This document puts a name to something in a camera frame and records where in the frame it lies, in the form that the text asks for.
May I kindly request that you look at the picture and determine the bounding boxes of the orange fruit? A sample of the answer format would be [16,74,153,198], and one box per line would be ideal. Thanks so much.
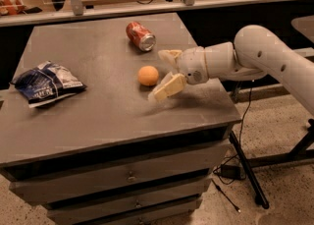
[137,66,159,86]

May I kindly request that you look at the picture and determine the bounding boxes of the grey drawer cabinet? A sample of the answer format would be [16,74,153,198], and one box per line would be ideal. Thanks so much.
[0,19,240,213]

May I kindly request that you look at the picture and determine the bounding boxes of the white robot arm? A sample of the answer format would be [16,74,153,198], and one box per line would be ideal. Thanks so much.
[148,25,314,114]

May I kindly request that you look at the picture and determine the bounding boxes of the black power adapter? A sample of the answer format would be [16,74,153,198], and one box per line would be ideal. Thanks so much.
[220,165,242,180]

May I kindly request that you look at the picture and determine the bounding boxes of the black cable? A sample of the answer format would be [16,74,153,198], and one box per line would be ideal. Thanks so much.
[212,81,255,186]

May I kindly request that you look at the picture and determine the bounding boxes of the top drawer front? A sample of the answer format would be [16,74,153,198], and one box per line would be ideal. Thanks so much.
[10,141,230,205]

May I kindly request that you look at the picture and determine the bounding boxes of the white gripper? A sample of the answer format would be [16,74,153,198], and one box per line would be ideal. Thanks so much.
[148,47,209,102]

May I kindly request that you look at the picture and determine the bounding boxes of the middle drawer front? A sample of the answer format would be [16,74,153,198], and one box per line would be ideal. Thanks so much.
[47,176,210,225]

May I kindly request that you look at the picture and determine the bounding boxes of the blue white chip bag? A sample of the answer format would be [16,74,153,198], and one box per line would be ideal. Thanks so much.
[11,61,86,108]

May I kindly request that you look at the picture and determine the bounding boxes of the black metal stand base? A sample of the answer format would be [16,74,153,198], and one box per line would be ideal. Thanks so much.
[229,119,314,209]

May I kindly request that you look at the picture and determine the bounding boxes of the drawer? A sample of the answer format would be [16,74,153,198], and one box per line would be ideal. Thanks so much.
[97,197,204,225]
[10,141,230,205]
[47,176,210,225]

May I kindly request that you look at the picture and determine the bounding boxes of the orange object behind glass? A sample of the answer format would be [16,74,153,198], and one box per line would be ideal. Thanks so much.
[0,0,26,16]

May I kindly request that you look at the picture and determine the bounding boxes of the bottom drawer front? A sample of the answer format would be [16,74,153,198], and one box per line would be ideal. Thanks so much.
[97,197,204,225]

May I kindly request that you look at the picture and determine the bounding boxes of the metal railing frame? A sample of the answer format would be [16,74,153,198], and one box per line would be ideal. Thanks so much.
[0,0,314,28]

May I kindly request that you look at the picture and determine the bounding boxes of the red soda can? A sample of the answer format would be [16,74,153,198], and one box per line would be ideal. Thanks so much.
[126,22,156,52]

